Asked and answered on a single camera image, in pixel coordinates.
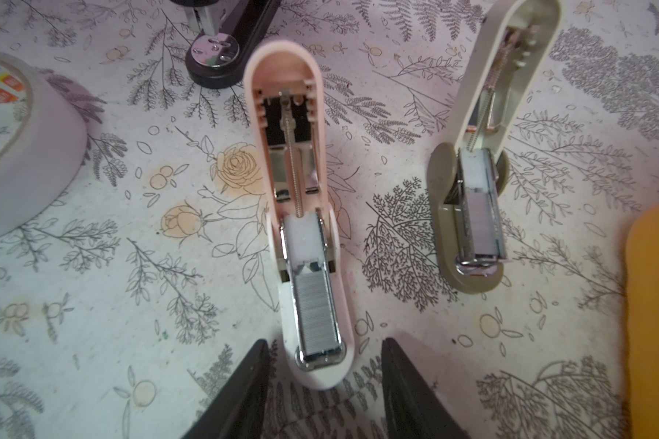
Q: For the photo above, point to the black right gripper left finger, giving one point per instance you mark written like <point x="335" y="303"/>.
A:
<point x="236" y="396"/>

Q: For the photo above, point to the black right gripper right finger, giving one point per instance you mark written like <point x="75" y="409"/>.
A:
<point x="412" y="409"/>

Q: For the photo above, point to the staple strip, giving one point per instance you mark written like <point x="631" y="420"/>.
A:
<point x="319" y="339"/>
<point x="483" y="242"/>

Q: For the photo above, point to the pink white stapler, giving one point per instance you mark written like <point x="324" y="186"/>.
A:
<point x="285" y="96"/>

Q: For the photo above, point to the yellow plastic tray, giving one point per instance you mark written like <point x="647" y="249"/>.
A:
<point x="642" y="267"/>

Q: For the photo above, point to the clear tape roll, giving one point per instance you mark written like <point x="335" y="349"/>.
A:
<point x="42" y="143"/>

